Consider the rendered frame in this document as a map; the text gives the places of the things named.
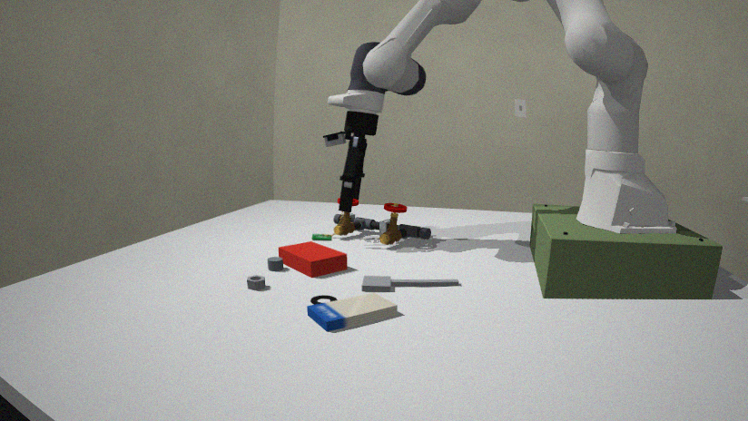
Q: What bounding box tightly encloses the grey hex nut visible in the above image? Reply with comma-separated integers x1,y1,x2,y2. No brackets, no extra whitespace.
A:
247,275,265,290

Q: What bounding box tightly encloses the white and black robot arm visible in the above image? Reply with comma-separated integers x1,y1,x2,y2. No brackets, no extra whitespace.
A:
328,0,677,233

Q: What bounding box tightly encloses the black rubber o-ring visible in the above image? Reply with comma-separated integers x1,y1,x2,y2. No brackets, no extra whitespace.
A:
310,295,337,305

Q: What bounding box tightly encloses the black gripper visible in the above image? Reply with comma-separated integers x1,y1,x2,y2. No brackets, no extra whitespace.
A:
339,111,379,212

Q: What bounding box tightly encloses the red flat rectangular block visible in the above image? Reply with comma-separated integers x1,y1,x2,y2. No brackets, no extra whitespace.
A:
279,241,348,278

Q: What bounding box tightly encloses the dark grey cylinder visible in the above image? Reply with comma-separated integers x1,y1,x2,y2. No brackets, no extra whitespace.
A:
268,257,283,271

